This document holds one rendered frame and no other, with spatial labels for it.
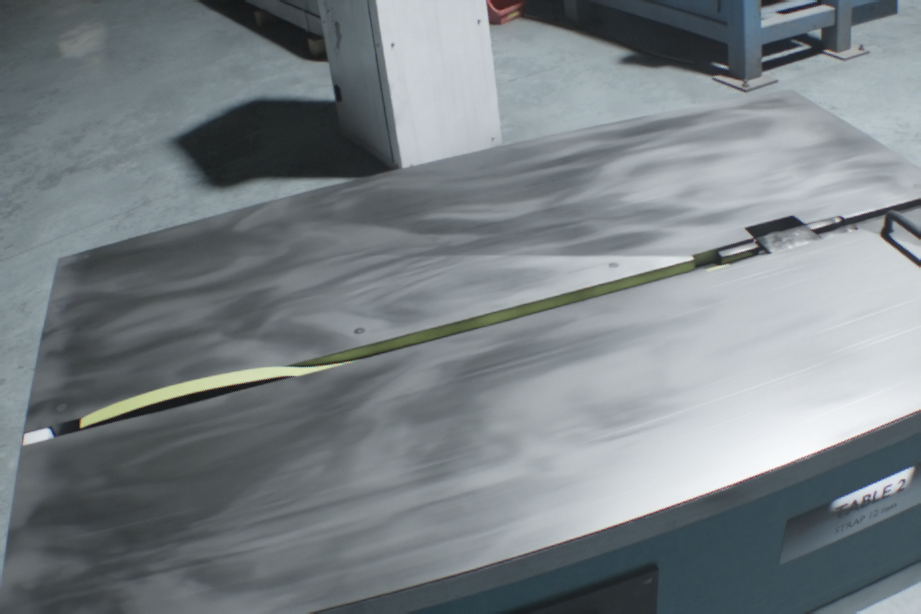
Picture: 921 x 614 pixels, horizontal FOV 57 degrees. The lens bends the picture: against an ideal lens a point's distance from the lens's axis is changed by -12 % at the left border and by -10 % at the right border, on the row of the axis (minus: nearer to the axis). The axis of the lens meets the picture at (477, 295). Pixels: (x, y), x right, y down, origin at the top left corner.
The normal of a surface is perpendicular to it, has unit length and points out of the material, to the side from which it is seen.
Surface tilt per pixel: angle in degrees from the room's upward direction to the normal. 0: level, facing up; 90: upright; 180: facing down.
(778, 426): 0
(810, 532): 90
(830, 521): 90
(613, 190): 0
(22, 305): 0
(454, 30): 90
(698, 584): 90
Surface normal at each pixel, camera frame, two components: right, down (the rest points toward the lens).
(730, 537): 0.29, 0.49
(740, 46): -0.86, 0.36
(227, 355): -0.11, -0.84
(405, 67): 0.51, 0.41
